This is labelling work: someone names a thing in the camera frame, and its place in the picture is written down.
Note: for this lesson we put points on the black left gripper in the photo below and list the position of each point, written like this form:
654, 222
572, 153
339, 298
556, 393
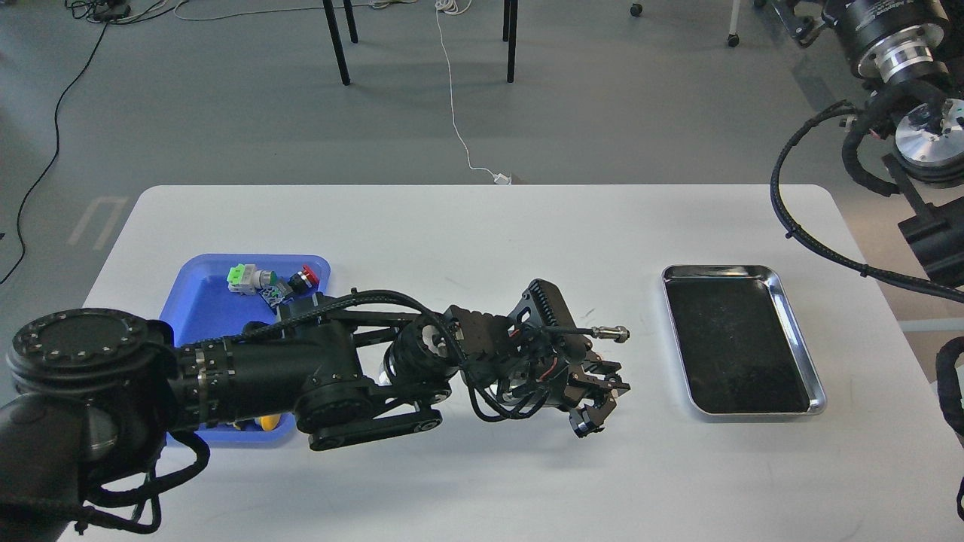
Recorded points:
558, 369

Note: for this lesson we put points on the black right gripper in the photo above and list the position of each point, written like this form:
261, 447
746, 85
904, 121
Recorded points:
881, 40

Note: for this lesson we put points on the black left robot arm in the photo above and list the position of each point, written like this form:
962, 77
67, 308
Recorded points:
109, 410

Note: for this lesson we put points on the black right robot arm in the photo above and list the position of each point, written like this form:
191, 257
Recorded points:
909, 132

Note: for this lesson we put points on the silver metal tray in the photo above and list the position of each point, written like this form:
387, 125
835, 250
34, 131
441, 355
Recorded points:
740, 345

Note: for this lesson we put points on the blue plastic tray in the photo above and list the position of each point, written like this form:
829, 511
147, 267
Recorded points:
200, 305

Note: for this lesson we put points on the white chair caster leg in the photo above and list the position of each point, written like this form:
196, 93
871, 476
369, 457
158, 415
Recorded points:
733, 39

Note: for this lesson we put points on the black table leg right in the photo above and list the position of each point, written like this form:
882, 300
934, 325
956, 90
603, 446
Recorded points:
510, 19

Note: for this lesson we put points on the black table leg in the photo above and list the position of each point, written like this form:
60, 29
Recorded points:
510, 19
334, 31

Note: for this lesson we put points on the black contact block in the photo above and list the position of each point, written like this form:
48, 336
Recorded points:
277, 294

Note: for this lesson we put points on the black table leg left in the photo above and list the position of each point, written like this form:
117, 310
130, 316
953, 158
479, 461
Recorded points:
334, 31

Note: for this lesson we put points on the red push button switch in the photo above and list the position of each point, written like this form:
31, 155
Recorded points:
304, 280

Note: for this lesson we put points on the yellow push button switch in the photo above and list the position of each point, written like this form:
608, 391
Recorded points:
258, 423

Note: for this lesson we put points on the light green push button switch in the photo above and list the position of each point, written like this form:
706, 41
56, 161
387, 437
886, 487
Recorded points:
248, 279

